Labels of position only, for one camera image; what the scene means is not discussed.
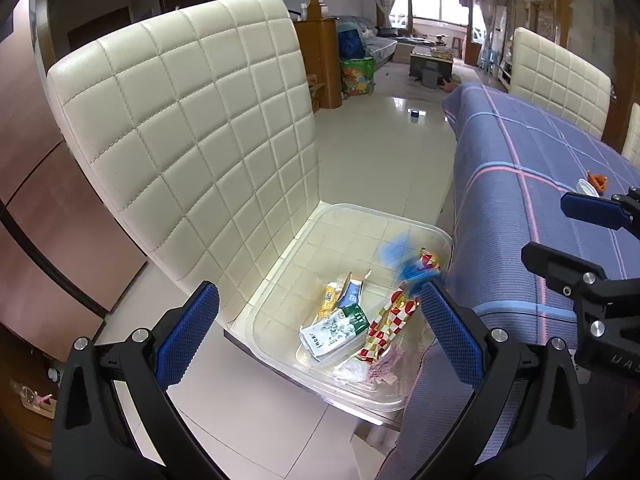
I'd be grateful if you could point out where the blue bag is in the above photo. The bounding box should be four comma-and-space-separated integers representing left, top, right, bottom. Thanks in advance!
337, 27, 368, 58

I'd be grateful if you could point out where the white standing air conditioner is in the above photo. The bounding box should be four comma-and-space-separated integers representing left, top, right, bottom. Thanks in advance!
495, 5, 510, 78

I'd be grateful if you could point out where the pink paper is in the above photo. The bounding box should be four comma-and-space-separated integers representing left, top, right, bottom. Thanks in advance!
367, 347, 408, 386

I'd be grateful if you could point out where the green white tissue packet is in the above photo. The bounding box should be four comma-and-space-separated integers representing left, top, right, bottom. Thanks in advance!
298, 307, 371, 361

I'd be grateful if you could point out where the red yellow checked snack wrapper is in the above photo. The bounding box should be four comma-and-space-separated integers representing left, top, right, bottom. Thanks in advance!
356, 247, 443, 366

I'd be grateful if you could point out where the clear plastic storage container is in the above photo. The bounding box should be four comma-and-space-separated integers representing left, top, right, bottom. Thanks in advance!
252, 202, 453, 413

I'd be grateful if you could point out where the blue white small carton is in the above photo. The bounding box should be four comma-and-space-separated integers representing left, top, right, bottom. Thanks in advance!
336, 270, 373, 311

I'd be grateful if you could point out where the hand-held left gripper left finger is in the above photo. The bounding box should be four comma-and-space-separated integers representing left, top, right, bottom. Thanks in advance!
50, 280, 221, 480

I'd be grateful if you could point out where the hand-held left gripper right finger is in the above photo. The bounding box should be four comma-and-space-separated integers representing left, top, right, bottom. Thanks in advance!
415, 280, 588, 480

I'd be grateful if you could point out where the blue plaid tablecloth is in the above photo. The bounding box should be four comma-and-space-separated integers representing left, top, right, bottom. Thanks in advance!
390, 82, 640, 480

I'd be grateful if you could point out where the blue wrapper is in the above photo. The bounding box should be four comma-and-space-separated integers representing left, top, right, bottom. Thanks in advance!
380, 240, 426, 283

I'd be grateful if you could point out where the low coffee table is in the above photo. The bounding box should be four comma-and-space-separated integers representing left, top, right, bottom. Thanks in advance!
410, 45, 456, 78

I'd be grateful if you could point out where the grey patterned sofa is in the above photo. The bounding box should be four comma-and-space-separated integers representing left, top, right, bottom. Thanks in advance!
345, 15, 398, 68

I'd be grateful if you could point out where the wooden partition cabinet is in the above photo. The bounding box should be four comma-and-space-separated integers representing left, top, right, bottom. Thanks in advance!
292, 15, 343, 110

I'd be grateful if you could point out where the cream quilted leather chair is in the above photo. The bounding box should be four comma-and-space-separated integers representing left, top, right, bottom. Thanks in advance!
621, 102, 640, 166
46, 0, 451, 431
507, 26, 613, 141

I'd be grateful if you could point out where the small yellow wrapper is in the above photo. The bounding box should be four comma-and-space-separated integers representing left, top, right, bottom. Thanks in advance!
315, 282, 341, 318

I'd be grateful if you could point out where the window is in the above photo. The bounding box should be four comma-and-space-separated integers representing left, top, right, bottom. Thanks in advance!
407, 0, 471, 33

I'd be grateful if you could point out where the green printed bag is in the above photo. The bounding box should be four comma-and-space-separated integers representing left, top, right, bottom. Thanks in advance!
340, 56, 376, 100

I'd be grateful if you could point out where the white display cabinet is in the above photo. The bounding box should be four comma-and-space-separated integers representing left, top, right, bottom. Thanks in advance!
507, 0, 556, 76

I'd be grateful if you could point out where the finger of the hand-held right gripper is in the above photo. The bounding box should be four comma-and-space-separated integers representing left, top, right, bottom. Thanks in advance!
521, 241, 621, 321
560, 187, 640, 235

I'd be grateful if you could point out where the white knotted plastic bag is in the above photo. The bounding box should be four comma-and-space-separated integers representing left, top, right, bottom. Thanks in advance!
334, 357, 373, 386

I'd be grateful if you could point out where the brown wooden cabinet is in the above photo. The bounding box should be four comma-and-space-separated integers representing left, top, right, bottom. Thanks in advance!
0, 35, 151, 361

